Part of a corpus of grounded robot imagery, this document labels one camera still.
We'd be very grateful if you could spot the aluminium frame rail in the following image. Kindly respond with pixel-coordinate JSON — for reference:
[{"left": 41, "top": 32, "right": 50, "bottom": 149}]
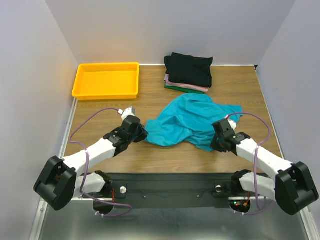
[{"left": 29, "top": 98, "right": 78, "bottom": 240}]

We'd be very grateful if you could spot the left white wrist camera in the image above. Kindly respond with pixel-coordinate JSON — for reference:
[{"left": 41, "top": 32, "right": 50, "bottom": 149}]
[{"left": 117, "top": 106, "right": 136, "bottom": 120}]

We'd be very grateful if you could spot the yellow plastic tray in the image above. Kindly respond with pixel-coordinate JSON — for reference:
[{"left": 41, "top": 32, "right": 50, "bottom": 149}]
[{"left": 71, "top": 62, "right": 140, "bottom": 101}]

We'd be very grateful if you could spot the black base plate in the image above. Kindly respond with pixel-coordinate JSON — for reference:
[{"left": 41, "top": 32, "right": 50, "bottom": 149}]
[{"left": 51, "top": 172, "right": 292, "bottom": 210}]

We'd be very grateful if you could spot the teal t shirt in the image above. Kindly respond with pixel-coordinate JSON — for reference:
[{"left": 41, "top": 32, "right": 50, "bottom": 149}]
[{"left": 145, "top": 93, "right": 243, "bottom": 152}]

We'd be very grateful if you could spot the folded lavender t shirt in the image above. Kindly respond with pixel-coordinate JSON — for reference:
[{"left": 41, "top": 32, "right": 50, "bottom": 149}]
[{"left": 163, "top": 74, "right": 169, "bottom": 82}]

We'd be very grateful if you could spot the folded black t shirt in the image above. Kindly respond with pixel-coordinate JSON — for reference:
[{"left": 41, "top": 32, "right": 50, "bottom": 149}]
[{"left": 163, "top": 52, "right": 214, "bottom": 88}]

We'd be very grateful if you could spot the folded green t shirt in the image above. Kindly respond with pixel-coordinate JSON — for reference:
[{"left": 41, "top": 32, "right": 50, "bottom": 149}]
[{"left": 164, "top": 84, "right": 204, "bottom": 94}]

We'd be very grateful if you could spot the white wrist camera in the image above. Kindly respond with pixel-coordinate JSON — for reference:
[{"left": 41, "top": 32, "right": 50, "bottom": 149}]
[
  {"left": 225, "top": 115, "right": 237, "bottom": 130},
  {"left": 117, "top": 106, "right": 136, "bottom": 120}
]

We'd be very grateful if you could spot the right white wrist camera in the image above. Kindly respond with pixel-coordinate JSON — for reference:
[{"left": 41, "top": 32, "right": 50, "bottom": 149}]
[{"left": 225, "top": 115, "right": 237, "bottom": 130}]

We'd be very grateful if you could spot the folded pink t shirt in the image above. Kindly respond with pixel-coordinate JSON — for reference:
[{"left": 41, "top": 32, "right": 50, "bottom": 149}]
[{"left": 165, "top": 81, "right": 209, "bottom": 93}]

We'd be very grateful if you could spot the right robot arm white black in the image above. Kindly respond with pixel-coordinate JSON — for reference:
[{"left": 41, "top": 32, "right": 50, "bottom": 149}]
[{"left": 210, "top": 118, "right": 319, "bottom": 216}]

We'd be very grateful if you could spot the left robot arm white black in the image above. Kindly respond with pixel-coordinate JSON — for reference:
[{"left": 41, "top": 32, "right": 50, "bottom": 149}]
[{"left": 33, "top": 115, "right": 148, "bottom": 211}]

